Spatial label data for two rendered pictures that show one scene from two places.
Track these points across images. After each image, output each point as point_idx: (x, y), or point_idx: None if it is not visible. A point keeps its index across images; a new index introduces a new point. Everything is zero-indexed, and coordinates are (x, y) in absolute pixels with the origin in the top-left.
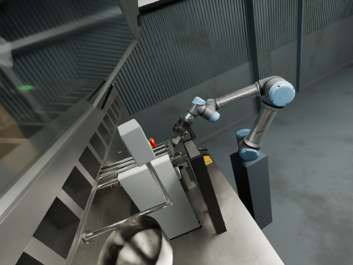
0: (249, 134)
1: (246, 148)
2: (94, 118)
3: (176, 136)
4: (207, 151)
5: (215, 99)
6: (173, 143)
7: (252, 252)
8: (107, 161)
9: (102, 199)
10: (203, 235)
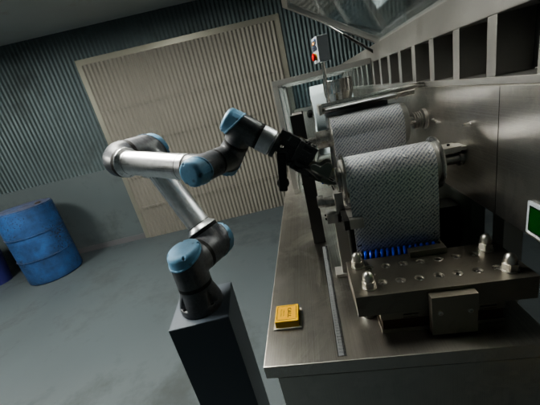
0: (199, 210)
1: (218, 224)
2: (469, 0)
3: (318, 169)
4: (265, 351)
5: (187, 153)
6: (333, 182)
7: (298, 218)
8: (435, 90)
9: (411, 102)
10: None
